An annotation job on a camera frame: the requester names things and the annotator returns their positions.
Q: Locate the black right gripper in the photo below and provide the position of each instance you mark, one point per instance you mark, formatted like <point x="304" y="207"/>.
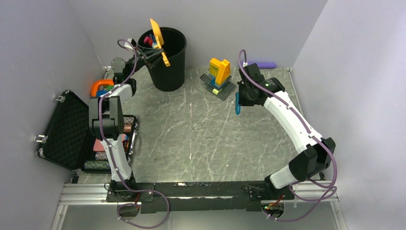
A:
<point x="242" y="102"/>

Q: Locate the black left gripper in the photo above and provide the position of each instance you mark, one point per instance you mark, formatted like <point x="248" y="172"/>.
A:
<point x="148" y="56"/>

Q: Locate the orange slotted scoop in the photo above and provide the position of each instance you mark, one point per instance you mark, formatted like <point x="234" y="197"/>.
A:
<point x="159" y="40"/>

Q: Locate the blue hand brush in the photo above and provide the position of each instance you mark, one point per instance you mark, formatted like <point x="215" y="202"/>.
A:
<point x="237" y="104"/>

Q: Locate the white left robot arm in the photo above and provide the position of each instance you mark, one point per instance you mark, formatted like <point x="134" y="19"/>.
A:
<point x="106" y="119"/>

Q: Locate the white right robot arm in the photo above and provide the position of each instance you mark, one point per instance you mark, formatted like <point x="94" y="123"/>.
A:
<point x="314" y="152"/>

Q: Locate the pile of paper scraps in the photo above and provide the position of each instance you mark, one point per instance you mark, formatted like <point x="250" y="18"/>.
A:
<point x="150" y="41"/>

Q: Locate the purple cylinder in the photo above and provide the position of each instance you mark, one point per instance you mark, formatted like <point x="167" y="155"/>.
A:
<point x="264" y="65"/>

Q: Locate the yellow toy brick building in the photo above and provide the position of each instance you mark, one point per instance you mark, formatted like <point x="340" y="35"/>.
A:
<point x="218" y="78"/>

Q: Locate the black open case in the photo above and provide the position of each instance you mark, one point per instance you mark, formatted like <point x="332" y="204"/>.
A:
<point x="68" y="142"/>

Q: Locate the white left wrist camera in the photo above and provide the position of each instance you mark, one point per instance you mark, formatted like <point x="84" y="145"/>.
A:
<point x="130" y="44"/>

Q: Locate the orange ring toy bricks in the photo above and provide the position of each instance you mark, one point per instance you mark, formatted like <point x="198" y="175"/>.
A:
<point x="100" y="85"/>

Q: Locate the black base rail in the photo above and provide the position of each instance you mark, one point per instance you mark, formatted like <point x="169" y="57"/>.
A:
<point x="201" y="196"/>

